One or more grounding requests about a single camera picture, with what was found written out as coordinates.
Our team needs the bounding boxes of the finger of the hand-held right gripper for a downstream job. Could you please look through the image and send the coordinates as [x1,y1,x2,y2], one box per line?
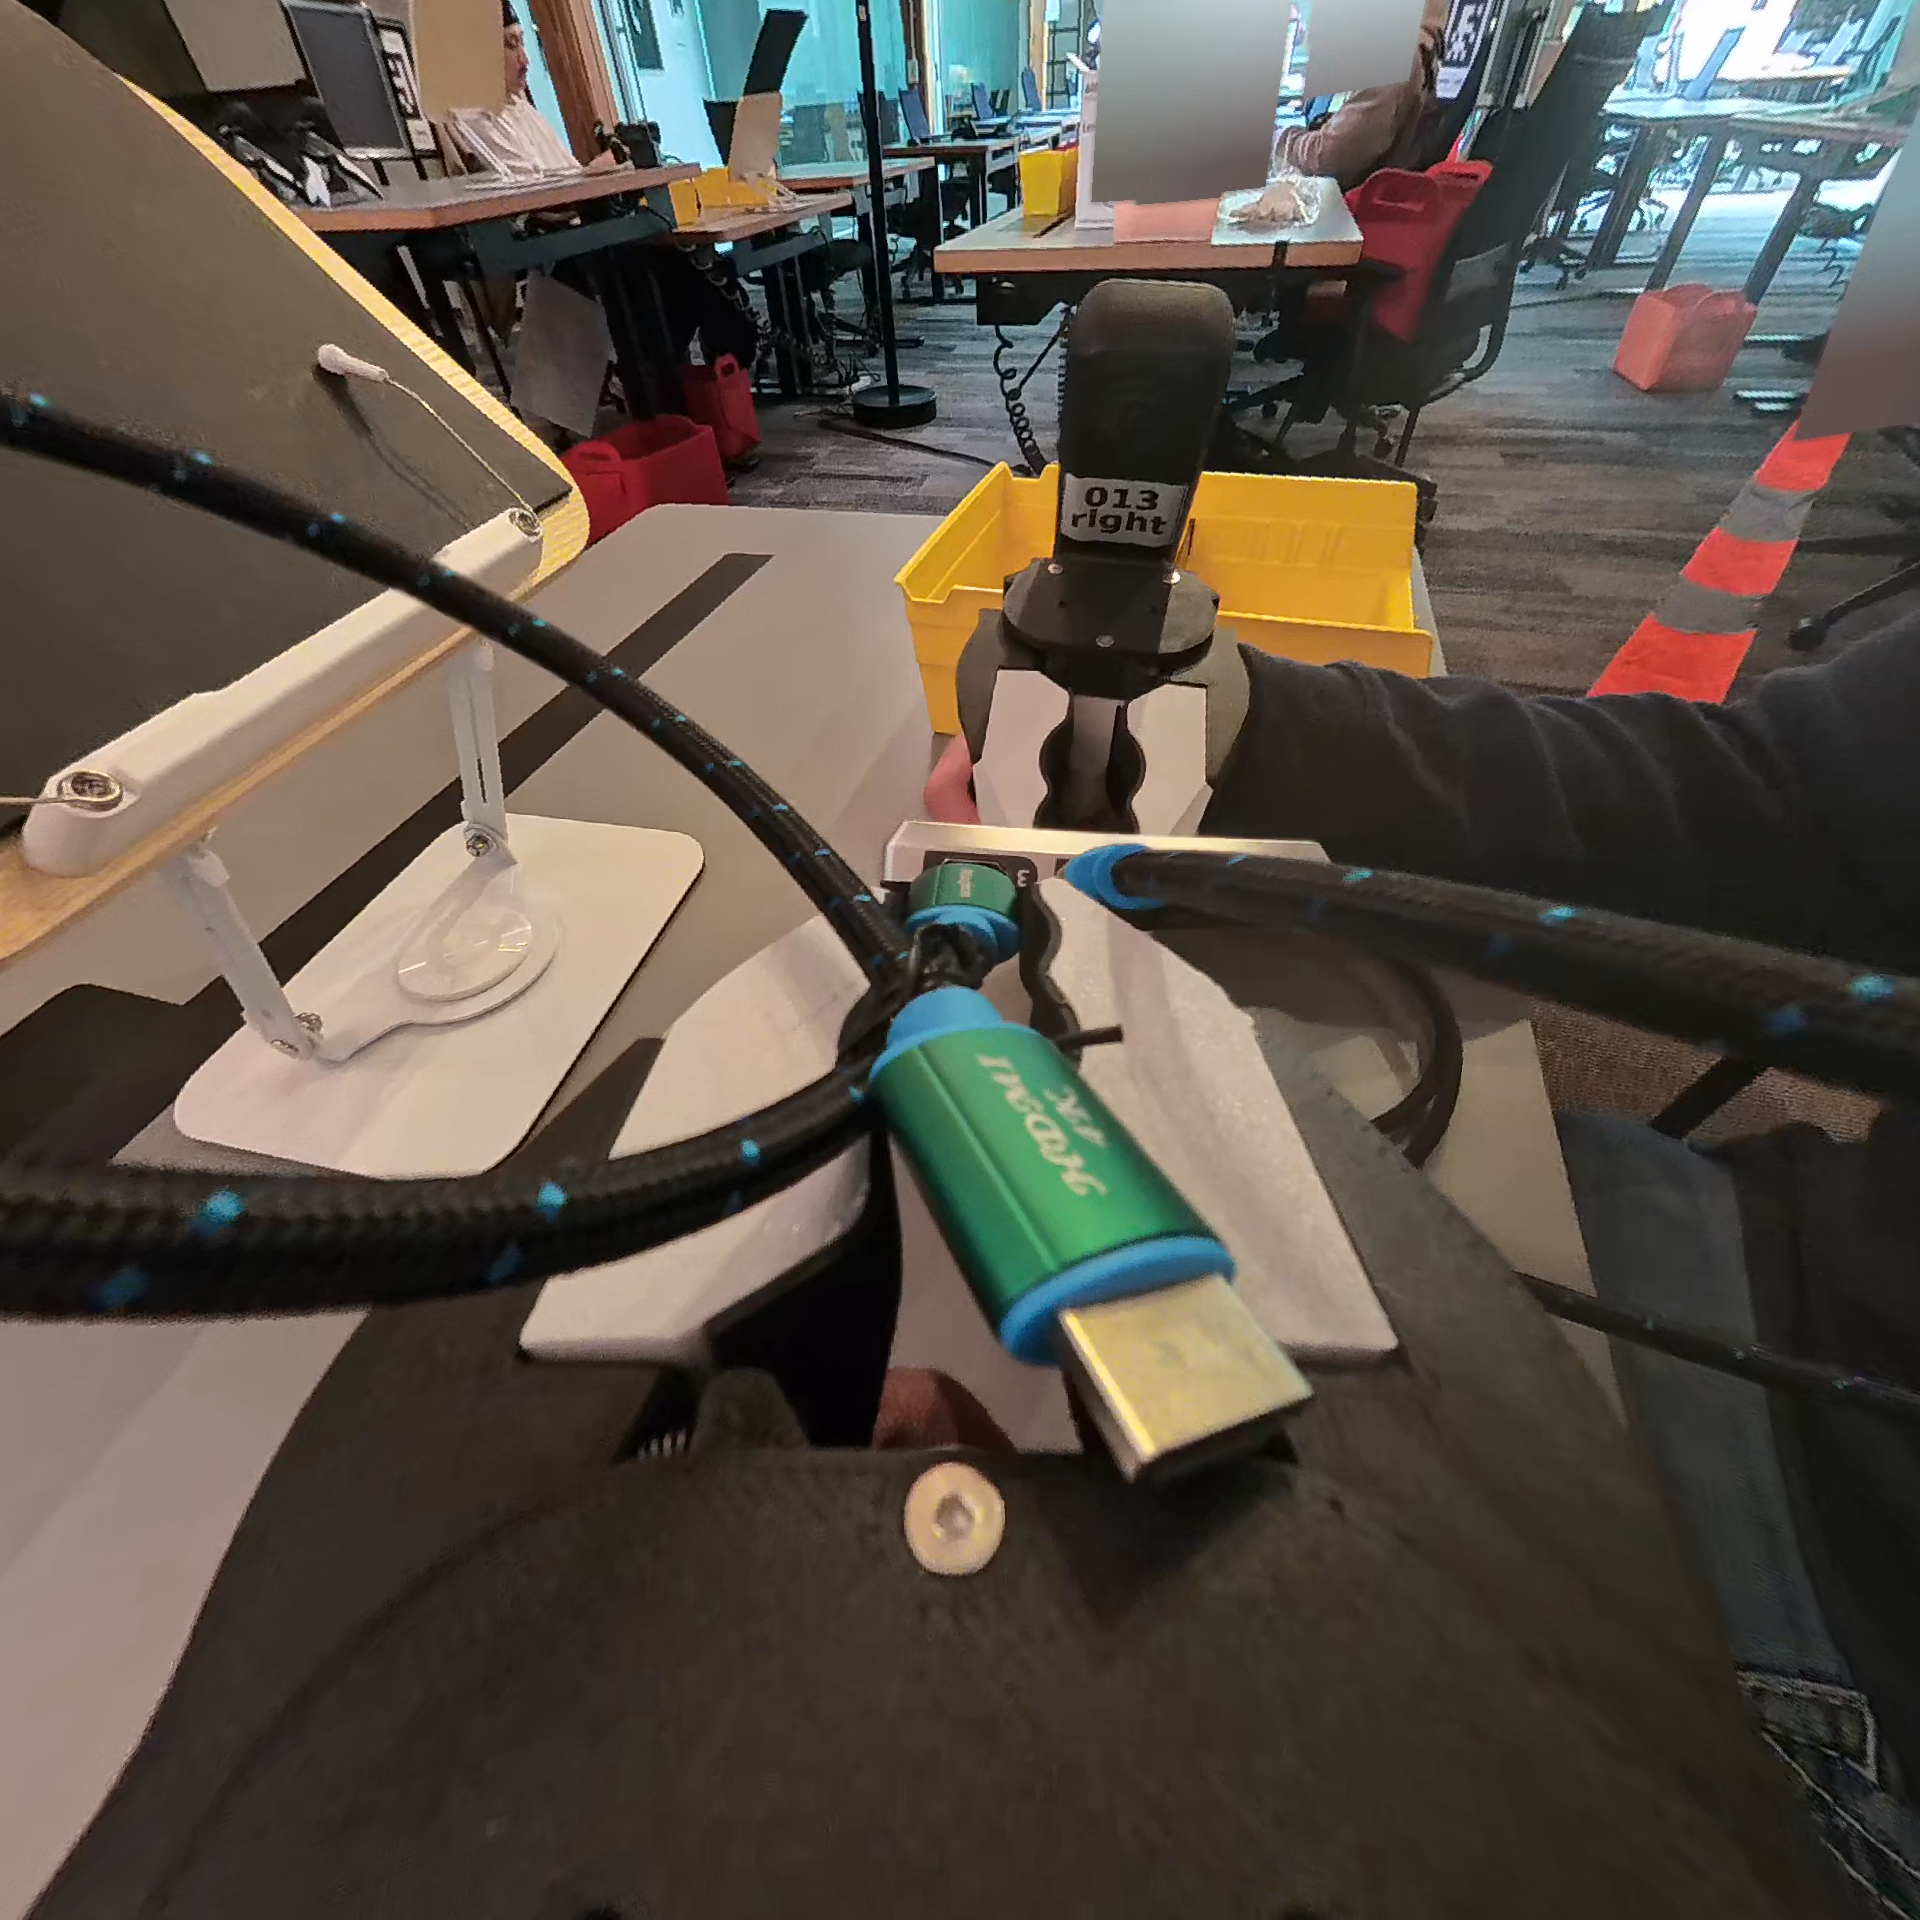
[964,667,1082,830]
[1108,686,1215,830]

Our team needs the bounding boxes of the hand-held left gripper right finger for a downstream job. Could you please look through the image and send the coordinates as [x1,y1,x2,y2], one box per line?
[1027,882,1397,1367]

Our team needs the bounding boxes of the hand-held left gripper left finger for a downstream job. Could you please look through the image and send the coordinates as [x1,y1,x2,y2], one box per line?
[516,914,902,1367]

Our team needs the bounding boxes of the silver HDMI splitter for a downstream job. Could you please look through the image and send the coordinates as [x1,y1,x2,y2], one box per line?
[883,818,1326,905]

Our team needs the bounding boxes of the looped braided HDMI cable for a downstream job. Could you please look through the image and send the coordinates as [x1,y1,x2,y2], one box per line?
[0,386,1319,1485]

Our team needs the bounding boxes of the long braided HDMI cable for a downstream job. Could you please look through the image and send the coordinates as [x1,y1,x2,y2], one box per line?
[1067,835,1920,1420]

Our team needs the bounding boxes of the person's right forearm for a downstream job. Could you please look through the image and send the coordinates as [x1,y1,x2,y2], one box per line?
[1199,606,1920,1053]

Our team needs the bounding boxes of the person's left hand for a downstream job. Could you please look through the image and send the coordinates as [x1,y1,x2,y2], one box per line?
[872,1362,1019,1457]

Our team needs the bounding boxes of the white folding stand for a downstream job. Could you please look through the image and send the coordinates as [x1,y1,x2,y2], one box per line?
[159,639,706,1182]

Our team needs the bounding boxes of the yellow plastic bin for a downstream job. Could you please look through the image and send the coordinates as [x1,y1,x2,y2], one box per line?
[894,462,1438,735]

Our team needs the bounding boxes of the long wooden desk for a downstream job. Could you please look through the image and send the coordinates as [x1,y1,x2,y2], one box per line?
[294,162,706,438]
[932,180,1367,457]

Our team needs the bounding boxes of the person's jeans leg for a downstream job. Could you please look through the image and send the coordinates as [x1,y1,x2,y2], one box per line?
[1559,1108,1920,1920]

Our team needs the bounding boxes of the red jacket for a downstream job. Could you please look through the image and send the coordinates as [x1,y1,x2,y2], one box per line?
[1340,159,1498,343]

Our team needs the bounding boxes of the black office chair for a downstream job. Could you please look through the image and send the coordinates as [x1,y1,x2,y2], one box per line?
[1233,0,1629,472]

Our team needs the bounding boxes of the black pole stand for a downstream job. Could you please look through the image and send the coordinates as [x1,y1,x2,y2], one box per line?
[850,0,941,431]

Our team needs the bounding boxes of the grey hanging paper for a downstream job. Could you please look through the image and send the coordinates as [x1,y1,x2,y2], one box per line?
[509,271,618,443]

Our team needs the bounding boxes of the coral bag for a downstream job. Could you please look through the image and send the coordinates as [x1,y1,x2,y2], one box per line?
[1612,281,1760,397]

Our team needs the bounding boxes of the wooden pillar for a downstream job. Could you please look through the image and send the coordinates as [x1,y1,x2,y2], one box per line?
[524,0,618,141]

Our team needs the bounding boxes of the wooden-edged black board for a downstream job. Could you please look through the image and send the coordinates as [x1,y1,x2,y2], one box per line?
[0,0,585,959]

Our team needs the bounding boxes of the grey monitor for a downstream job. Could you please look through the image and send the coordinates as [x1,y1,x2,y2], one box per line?
[282,0,420,151]

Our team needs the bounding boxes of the coiled black cord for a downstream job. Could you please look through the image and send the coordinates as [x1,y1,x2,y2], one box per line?
[988,316,1059,473]

